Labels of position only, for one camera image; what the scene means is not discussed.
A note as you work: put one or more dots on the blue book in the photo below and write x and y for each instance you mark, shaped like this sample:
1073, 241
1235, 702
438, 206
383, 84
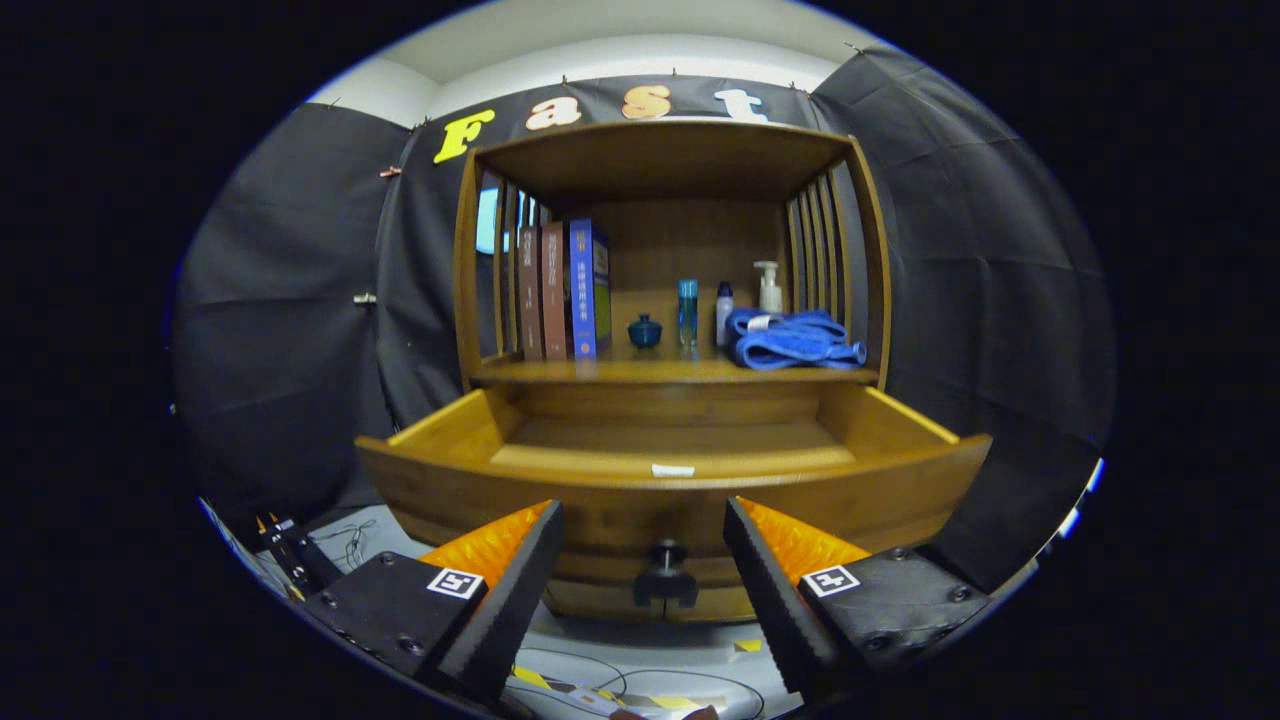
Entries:
583, 290

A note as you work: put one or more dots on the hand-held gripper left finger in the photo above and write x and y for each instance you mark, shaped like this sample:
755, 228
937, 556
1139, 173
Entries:
515, 600

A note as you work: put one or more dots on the folded blue towel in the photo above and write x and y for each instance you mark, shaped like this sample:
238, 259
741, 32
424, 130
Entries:
790, 340

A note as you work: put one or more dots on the white pump bottle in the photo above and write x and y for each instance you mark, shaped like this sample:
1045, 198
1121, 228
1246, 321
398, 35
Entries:
770, 290

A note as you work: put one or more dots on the wooden drawer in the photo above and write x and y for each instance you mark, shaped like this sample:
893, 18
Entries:
640, 510

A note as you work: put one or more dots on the small dark blue lidded bowl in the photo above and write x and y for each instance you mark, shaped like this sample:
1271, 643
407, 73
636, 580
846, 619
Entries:
645, 332

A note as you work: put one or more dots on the wooden cabinet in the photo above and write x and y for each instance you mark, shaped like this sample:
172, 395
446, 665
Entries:
690, 240

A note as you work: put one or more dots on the white bottle with dark cap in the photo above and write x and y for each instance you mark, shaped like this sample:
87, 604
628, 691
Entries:
723, 315

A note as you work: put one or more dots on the black backdrop cloth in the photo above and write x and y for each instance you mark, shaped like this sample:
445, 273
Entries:
1000, 300

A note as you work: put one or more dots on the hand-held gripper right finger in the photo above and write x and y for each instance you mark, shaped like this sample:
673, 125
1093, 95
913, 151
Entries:
775, 600

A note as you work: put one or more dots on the dark device with orange clips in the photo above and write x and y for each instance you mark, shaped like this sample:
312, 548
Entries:
300, 560

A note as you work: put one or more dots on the blue glass bottle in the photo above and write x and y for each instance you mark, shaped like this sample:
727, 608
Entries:
687, 310

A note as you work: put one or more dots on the wooden countertop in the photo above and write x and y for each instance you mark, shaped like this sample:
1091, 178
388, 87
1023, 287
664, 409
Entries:
650, 368

